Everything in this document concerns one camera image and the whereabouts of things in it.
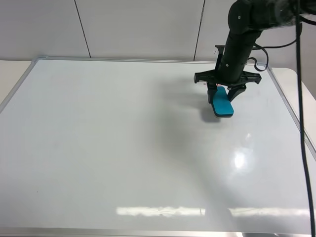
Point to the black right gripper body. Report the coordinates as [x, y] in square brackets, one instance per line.
[229, 68]

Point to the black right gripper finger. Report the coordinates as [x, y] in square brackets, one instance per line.
[211, 91]
[235, 91]

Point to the teal whiteboard eraser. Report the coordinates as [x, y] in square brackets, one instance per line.
[221, 105]

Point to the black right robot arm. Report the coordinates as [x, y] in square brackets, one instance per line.
[247, 19]

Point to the white whiteboard with aluminium frame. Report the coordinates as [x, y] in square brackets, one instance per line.
[133, 149]

